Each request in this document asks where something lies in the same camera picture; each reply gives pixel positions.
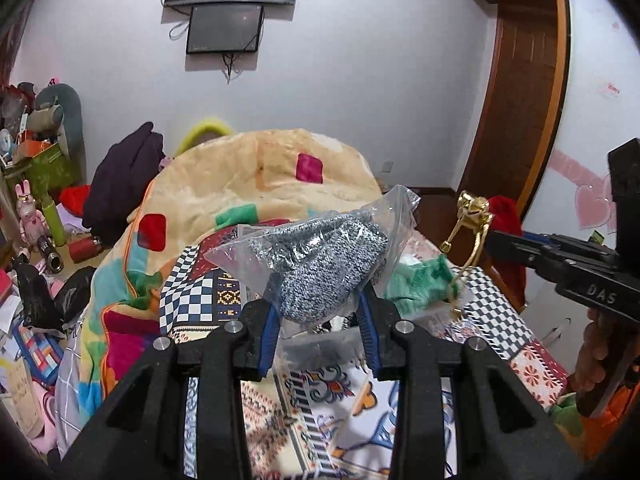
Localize gold metal ornament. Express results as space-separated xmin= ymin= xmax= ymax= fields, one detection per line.
xmin=439 ymin=191 xmax=494 ymax=321

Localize green knitted cloth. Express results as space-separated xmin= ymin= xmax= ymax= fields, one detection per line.
xmin=383 ymin=255 xmax=460 ymax=318

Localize bagged grey knit item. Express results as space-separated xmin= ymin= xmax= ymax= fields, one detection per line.
xmin=205 ymin=185 xmax=420 ymax=338

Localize clear plastic storage bin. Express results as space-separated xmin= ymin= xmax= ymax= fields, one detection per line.
xmin=260 ymin=284 xmax=465 ymax=382

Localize person's right hand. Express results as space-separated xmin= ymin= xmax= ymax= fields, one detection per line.
xmin=572 ymin=309 xmax=611 ymax=391

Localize wooden door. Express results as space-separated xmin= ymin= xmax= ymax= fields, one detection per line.
xmin=459 ymin=6 xmax=566 ymax=216

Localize black plastic bag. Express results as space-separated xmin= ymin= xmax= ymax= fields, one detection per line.
xmin=12 ymin=258 xmax=96 ymax=333

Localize patchwork patterned bedsheet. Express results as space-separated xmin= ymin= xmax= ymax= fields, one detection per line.
xmin=160 ymin=226 xmax=566 ymax=479

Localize red thermos bottle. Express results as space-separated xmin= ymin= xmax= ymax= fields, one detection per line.
xmin=68 ymin=236 xmax=103 ymax=263

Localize pink rabbit toy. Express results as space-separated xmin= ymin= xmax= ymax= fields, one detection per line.
xmin=15 ymin=179 xmax=50 ymax=247

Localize green bottle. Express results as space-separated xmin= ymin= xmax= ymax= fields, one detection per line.
xmin=41 ymin=194 xmax=66 ymax=247

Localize red plush item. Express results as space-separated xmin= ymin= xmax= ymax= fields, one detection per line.
xmin=58 ymin=184 xmax=91 ymax=218

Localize dark purple garment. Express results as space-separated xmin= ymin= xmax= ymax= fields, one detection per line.
xmin=82 ymin=122 xmax=165 ymax=246

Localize green storage box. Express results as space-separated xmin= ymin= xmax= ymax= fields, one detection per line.
xmin=2 ymin=144 xmax=80 ymax=200

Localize beige fleece blanket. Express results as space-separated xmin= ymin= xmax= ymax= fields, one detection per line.
xmin=77 ymin=129 xmax=382 ymax=418

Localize yellow chair back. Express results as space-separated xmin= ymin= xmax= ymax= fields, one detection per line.
xmin=175 ymin=118 xmax=234 ymax=157

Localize grey plush toy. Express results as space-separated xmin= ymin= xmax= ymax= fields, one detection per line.
xmin=27 ymin=84 xmax=85 ymax=166

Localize small wall monitor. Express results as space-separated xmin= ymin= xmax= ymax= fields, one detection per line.
xmin=186 ymin=3 xmax=264 ymax=55

